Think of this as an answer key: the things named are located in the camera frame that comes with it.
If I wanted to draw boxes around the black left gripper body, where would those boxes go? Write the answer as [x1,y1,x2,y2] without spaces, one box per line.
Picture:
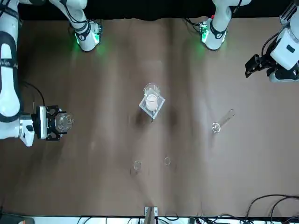
[258,52,281,77]

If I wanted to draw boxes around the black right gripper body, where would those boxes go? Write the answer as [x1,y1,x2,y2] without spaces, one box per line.
[45,105,59,142]

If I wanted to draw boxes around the glass conical flask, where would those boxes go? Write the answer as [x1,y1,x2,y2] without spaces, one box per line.
[55,110,75,135]

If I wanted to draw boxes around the glass graduated cylinder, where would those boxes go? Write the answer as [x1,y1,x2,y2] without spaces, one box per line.
[211,108,235,134]

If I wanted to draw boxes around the large glass beaker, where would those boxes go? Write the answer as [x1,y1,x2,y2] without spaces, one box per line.
[142,82,162,112]

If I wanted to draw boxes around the tripod stand with white mesh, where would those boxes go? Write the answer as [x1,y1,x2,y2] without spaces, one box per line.
[138,93,166,122]

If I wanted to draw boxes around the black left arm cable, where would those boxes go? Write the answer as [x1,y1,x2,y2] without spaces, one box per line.
[261,32,282,61]

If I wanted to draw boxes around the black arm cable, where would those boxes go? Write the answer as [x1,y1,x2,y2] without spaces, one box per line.
[20,81,45,108]
[261,32,282,61]

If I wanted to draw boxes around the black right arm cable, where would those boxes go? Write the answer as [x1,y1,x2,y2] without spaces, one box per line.
[20,81,45,108]

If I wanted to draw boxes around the aluminium frame post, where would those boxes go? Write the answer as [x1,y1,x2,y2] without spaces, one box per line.
[279,0,299,24]
[144,206,159,224]

